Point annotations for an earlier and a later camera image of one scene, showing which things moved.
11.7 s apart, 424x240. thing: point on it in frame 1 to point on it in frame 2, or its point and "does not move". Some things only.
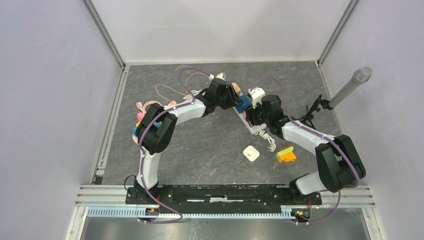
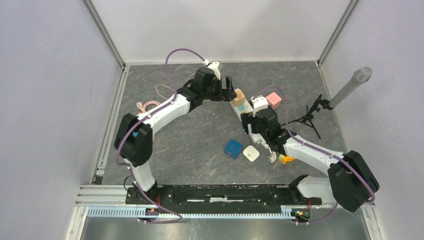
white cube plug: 251,153 does not move
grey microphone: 361,75 does not move
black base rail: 274,194 does not move
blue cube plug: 246,103 to 232,148
